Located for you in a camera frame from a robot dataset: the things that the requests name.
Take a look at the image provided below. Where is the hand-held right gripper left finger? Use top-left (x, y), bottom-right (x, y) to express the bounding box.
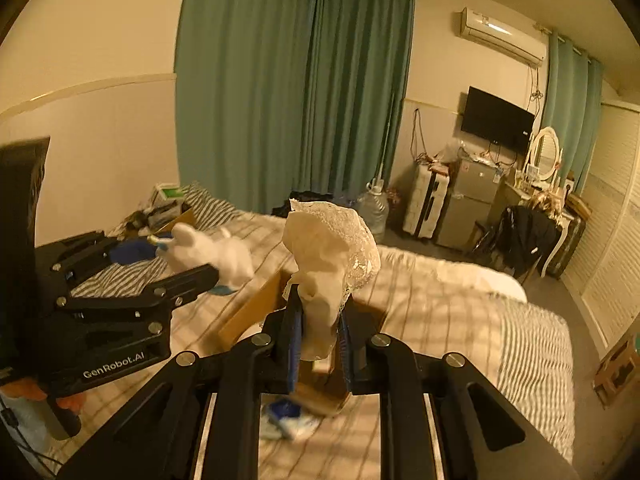
top-left (57, 285), bottom-right (306, 480)

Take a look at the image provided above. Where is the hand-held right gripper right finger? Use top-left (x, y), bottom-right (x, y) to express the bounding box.
top-left (336, 302), bottom-right (583, 480)

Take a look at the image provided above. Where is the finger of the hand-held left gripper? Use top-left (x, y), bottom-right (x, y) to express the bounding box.
top-left (54, 263), bottom-right (237, 335)
top-left (34, 230), bottom-right (171, 273)

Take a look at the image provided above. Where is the brown cardboard box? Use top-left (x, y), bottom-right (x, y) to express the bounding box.
top-left (217, 267), bottom-right (388, 417)

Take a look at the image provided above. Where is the white fluffy sock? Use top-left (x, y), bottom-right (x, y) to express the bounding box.
top-left (165, 223), bottom-right (255, 287)

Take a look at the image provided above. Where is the white lace-trimmed sock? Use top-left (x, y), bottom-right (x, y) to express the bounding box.
top-left (282, 199), bottom-right (382, 362)

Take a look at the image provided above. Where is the person's left hand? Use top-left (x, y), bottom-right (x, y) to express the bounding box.
top-left (0, 376), bottom-right (85, 412)

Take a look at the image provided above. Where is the small open cardboard box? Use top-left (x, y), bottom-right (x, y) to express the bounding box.
top-left (149, 207), bottom-right (199, 237)

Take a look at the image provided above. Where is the white and green box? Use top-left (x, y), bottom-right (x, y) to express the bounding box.
top-left (149, 183), bottom-right (184, 217)

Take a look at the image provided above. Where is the blue and white cloth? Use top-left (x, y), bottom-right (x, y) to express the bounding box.
top-left (264, 399), bottom-right (322, 442)

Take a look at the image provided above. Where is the striped pillow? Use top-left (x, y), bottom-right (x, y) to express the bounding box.
top-left (181, 182), bottom-right (247, 229)

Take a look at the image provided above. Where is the bed with checked sheet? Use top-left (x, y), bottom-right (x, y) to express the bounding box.
top-left (47, 199), bottom-right (577, 480)

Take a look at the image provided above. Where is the clear water jug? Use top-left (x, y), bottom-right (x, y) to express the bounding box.
top-left (355, 182), bottom-right (390, 244)

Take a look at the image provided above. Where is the dark cloth pile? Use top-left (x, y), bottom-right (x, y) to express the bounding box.
top-left (271, 189), bottom-right (347, 217)

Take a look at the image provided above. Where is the white duvet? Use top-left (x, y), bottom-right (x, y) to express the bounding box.
top-left (434, 254), bottom-right (529, 304)

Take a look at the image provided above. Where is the white suitcase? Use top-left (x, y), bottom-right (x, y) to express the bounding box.
top-left (402, 162), bottom-right (450, 241)

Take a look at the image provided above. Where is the silver mini fridge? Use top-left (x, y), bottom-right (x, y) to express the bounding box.
top-left (436, 154), bottom-right (502, 252)

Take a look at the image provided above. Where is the green curtain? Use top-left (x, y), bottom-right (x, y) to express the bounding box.
top-left (173, 0), bottom-right (321, 215)
top-left (541, 26), bottom-right (604, 196)
top-left (300, 0), bottom-right (416, 203)

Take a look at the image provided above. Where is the black jacket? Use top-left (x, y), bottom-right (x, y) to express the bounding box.
top-left (487, 204), bottom-right (559, 277)

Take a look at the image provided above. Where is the dark suitcase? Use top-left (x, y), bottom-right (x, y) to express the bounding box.
top-left (547, 210), bottom-right (587, 279)

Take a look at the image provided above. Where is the white vanity table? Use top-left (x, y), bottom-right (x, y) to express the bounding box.
top-left (500, 175), bottom-right (582, 279)

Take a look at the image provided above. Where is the printed cardboard box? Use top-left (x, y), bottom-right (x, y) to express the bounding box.
top-left (592, 329), bottom-right (640, 409)

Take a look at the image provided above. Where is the white oval mirror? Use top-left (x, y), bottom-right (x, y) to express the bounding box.
top-left (527, 126), bottom-right (561, 181)

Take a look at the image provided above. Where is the white louvered wardrobe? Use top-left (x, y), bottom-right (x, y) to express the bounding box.
top-left (560, 100), bottom-right (640, 363)

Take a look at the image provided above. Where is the white air conditioner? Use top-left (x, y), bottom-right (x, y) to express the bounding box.
top-left (458, 7), bottom-right (546, 69)

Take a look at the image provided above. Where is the black cable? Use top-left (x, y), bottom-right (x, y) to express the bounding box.
top-left (0, 399), bottom-right (57, 467)

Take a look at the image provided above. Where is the black wall television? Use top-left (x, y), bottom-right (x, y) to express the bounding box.
top-left (460, 86), bottom-right (536, 154)

